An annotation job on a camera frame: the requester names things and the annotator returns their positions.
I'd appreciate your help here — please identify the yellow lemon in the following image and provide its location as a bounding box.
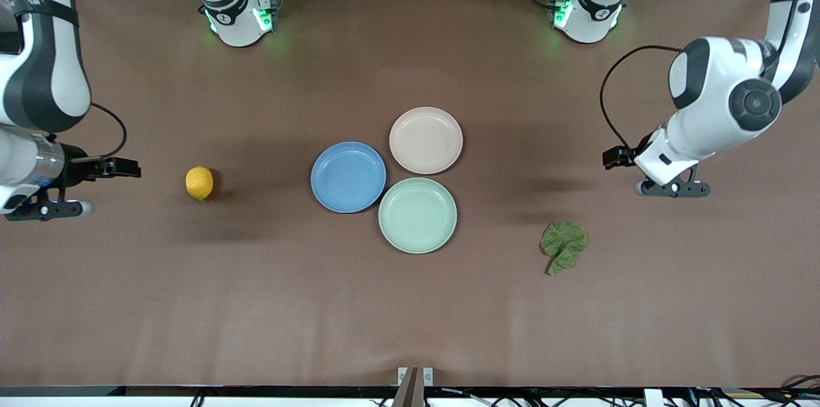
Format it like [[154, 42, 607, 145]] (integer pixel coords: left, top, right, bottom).
[[185, 165, 215, 201]]

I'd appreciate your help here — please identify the green lettuce leaf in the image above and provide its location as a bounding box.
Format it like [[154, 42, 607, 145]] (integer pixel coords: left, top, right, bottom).
[[539, 220, 589, 277]]

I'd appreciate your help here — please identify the beige plate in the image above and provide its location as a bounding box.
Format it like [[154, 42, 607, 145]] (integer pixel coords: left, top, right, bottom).
[[389, 106, 464, 175]]

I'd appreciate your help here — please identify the light green plate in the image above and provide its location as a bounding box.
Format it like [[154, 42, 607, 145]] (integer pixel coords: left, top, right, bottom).
[[377, 177, 458, 254]]

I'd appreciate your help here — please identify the blue plate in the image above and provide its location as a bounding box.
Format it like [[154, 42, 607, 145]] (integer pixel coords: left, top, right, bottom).
[[311, 142, 388, 214]]

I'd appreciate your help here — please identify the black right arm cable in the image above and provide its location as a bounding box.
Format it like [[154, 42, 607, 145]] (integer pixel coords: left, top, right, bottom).
[[88, 103, 128, 163]]

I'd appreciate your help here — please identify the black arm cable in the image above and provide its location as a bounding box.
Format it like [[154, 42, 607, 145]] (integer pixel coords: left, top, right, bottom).
[[88, 103, 128, 163], [599, 44, 681, 153]]

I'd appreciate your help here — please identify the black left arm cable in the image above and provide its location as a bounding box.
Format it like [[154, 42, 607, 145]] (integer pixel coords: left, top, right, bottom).
[[599, 44, 681, 153]]

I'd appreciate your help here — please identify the metal table bracket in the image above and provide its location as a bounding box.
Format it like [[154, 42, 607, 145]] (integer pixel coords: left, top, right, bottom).
[[397, 367, 434, 387]]

